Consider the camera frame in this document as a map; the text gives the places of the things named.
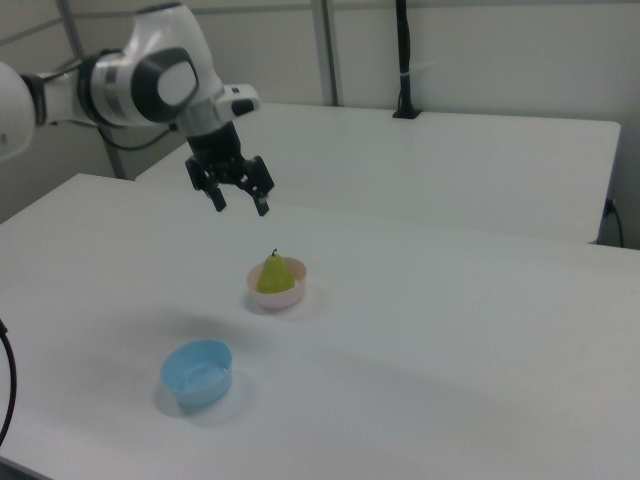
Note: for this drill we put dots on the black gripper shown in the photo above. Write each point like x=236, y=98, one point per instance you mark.
x=220, y=155

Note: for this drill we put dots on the green pear with stem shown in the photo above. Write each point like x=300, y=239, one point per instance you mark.
x=274, y=277

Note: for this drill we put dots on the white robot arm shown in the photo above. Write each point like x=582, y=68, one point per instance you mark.
x=150, y=75

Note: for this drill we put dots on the pink plastic bowl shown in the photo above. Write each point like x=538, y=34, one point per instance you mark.
x=282, y=299

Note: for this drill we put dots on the blue plastic bowl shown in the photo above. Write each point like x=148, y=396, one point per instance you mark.
x=200, y=390

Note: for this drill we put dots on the white side table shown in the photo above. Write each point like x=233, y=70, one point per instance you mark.
x=425, y=165

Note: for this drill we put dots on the black pole with clamp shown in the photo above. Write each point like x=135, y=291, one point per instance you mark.
x=404, y=65

